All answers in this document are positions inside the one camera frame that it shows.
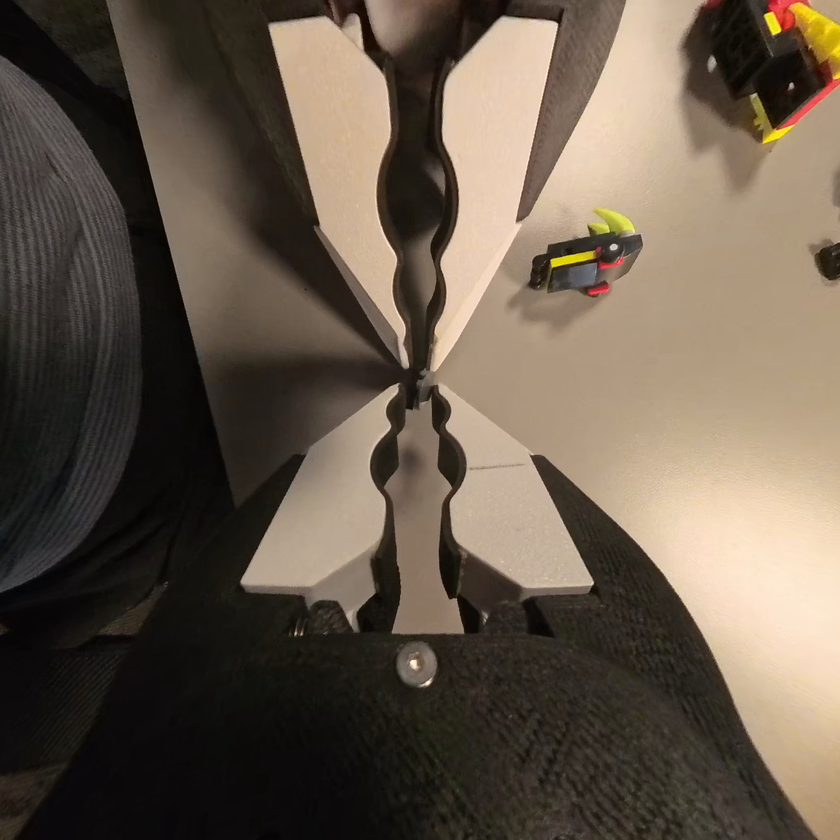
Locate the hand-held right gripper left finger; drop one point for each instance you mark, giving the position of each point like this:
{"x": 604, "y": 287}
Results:
{"x": 315, "y": 525}

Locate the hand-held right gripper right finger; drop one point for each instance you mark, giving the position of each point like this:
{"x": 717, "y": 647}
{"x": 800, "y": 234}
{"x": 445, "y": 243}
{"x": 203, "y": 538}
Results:
{"x": 525, "y": 525}

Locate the black toy brick green claws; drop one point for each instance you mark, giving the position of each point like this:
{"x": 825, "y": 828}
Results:
{"x": 577, "y": 269}

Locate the red yellow toy brick arm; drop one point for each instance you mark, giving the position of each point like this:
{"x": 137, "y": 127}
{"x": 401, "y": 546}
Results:
{"x": 774, "y": 72}

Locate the black studded toy brick plate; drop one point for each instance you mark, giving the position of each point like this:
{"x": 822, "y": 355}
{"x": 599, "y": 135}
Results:
{"x": 413, "y": 387}

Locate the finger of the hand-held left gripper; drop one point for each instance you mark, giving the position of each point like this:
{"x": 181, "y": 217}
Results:
{"x": 492, "y": 164}
{"x": 341, "y": 164}

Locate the small black round toy brick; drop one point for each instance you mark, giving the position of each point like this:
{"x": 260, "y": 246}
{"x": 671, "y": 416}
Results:
{"x": 830, "y": 259}

